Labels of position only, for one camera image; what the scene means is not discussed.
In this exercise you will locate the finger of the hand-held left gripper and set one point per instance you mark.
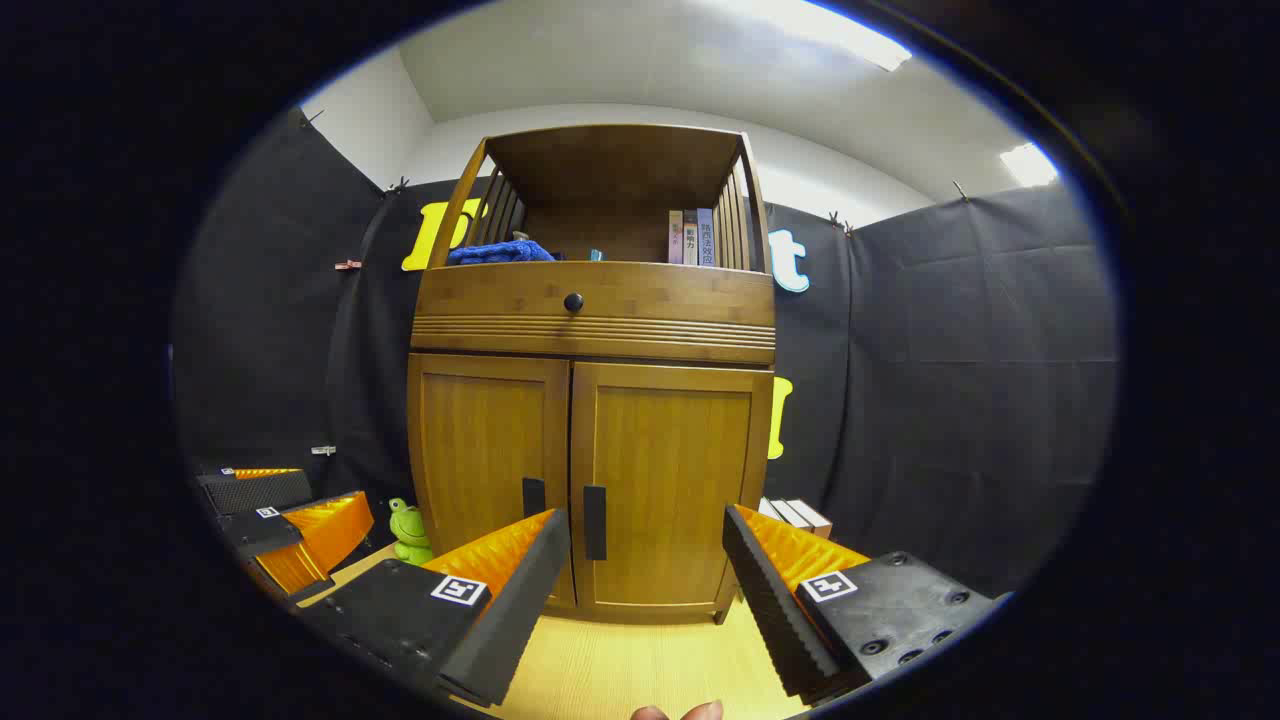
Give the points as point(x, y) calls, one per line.
point(260, 490)
point(320, 535)

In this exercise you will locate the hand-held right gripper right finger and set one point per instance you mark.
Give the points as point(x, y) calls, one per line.
point(770, 600)

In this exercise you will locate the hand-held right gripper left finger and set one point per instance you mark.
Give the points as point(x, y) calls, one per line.
point(520, 600)

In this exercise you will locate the wooden shoe cabinet door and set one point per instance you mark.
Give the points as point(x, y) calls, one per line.
point(670, 470)
point(480, 440)

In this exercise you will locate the wooden double-door shoe cabinet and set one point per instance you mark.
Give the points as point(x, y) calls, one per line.
point(600, 170)

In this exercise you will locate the green frog toy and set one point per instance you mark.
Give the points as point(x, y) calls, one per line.
point(408, 530)

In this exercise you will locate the dark brown book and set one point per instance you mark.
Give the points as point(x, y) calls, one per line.
point(790, 513)

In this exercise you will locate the light brown book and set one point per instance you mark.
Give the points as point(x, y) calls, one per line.
point(815, 520)

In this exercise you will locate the white and green book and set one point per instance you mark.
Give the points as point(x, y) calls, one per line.
point(768, 508)

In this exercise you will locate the wooden drawer with black knob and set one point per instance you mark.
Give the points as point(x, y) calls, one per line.
point(650, 295)

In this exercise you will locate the blue towel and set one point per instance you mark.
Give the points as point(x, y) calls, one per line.
point(500, 253)

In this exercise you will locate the pale blue book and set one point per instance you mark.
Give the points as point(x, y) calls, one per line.
point(705, 238)

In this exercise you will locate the grey book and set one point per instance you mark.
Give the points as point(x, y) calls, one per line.
point(690, 240)

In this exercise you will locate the small ceiling light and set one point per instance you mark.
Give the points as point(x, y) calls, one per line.
point(1030, 165)

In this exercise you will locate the long ceiling light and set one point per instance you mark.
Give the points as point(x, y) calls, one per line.
point(840, 35)

